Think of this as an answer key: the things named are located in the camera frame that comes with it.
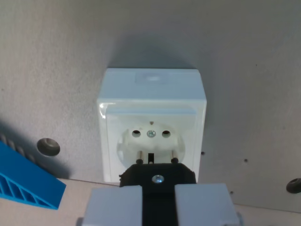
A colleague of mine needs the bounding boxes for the round countersunk hole in board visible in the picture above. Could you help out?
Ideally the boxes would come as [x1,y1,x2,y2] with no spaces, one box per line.
[37,137,61,157]

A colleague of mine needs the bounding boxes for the blue ribbed plastic wedge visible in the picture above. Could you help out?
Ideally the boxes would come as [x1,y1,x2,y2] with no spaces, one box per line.
[0,140,67,211]

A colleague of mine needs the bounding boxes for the black two-pin plug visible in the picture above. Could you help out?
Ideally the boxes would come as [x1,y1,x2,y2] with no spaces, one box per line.
[119,150,197,226]

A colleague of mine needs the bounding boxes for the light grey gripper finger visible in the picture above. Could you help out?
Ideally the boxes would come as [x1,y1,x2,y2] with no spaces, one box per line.
[174,183,238,226]
[84,186,143,226]

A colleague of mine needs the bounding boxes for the black knob right edge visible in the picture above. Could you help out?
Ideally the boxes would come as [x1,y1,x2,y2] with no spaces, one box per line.
[285,178,301,194]

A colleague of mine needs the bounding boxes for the white wall socket box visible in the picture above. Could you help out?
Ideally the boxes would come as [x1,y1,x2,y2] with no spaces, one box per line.
[96,68,208,183]

